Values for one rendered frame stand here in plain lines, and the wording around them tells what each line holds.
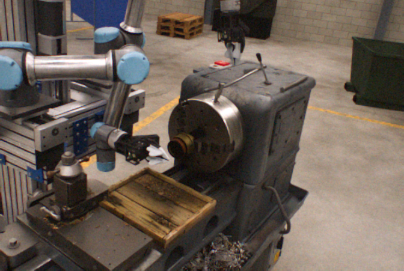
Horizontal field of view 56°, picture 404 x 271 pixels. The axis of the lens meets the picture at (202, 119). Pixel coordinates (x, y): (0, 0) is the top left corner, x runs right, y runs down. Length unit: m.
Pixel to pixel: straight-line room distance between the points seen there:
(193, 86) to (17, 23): 0.77
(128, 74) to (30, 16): 0.58
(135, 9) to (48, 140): 0.76
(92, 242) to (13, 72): 0.61
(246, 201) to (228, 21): 0.78
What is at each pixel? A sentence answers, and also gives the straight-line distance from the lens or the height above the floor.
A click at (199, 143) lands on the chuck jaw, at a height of 1.10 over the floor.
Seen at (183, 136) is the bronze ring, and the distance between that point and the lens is 1.44.
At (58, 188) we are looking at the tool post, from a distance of 1.22.
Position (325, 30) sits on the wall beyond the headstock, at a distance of 11.45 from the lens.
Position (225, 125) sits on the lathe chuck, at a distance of 1.44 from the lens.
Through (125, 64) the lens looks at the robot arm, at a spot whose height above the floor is 1.38.
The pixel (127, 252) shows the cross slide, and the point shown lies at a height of 0.97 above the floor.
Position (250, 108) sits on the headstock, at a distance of 1.55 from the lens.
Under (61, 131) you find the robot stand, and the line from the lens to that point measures 1.55.
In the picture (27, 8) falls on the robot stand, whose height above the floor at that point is 1.48.
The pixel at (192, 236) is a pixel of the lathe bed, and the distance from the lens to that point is 1.49.
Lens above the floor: 1.73
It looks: 23 degrees down
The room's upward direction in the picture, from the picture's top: 7 degrees clockwise
